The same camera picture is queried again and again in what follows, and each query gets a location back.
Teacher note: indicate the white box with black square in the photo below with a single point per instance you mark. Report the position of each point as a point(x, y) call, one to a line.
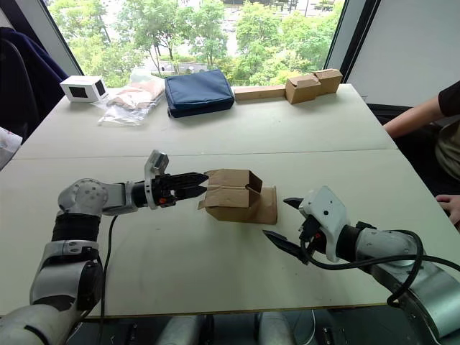
point(84, 89)

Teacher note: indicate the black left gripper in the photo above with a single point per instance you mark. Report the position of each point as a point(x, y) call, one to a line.
point(161, 192)

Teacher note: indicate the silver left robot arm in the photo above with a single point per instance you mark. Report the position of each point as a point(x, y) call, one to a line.
point(82, 196)

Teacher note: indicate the small cardboard box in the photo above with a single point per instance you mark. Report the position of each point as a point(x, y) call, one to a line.
point(230, 201)

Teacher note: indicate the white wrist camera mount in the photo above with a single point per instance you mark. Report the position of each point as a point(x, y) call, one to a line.
point(327, 212)
point(156, 162)

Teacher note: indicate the person's bare forearm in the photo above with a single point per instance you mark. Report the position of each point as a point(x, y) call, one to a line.
point(413, 118)

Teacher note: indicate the navy blue fabric pouch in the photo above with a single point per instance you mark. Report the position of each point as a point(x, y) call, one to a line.
point(197, 92)

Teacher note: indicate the person's hand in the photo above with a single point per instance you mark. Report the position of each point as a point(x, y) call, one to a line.
point(449, 205)

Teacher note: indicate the person's torso in dark shirt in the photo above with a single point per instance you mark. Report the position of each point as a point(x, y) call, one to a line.
point(451, 143)

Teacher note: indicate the white printed bag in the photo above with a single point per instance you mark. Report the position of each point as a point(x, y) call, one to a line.
point(7, 145)

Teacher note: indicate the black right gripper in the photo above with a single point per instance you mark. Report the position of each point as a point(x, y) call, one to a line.
point(311, 233)

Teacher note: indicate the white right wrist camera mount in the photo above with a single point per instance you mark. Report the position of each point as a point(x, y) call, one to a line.
point(327, 212)

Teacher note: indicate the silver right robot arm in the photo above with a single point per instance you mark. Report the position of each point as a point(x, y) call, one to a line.
point(427, 287)

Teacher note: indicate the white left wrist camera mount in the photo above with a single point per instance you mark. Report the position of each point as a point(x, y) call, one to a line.
point(156, 162)

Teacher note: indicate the clear plastic bag with cloth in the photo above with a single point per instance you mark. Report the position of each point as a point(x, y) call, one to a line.
point(133, 98)

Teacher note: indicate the closed brown cardboard box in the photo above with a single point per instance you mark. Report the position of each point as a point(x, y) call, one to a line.
point(328, 82)
point(302, 90)

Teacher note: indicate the chair with dark jacket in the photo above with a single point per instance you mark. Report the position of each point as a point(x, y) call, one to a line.
point(25, 82)

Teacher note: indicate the flat folded cardboard strip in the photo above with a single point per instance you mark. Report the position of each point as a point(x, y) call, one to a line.
point(258, 93)

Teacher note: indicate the grey rounded robot leg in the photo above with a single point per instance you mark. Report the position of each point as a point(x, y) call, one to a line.
point(183, 330)
point(280, 328)

